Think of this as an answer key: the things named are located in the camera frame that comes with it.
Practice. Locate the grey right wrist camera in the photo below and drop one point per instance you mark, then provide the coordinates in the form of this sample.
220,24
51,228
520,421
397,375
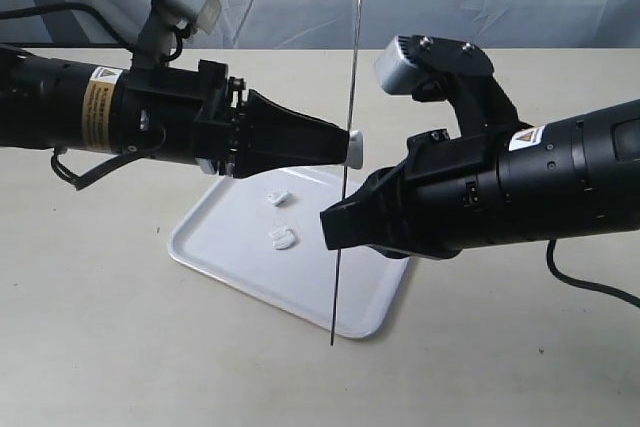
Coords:
433,69

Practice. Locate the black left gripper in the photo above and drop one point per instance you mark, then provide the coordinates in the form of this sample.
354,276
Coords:
199,117

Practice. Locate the white foam piece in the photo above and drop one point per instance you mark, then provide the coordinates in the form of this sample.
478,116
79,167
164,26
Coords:
278,198
355,151
282,238

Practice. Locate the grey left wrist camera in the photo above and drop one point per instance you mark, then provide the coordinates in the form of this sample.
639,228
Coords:
169,25

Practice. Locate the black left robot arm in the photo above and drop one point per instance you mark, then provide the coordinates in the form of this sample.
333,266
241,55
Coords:
96,119

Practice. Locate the white rectangular plastic tray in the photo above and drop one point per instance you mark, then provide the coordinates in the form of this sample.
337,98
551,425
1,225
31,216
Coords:
226,237

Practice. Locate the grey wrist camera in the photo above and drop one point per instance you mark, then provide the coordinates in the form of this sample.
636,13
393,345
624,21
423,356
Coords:
433,69
169,25

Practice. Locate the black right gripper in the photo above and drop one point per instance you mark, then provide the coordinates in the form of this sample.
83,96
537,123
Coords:
442,198

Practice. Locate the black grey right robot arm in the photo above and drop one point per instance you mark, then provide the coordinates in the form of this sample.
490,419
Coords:
574,177

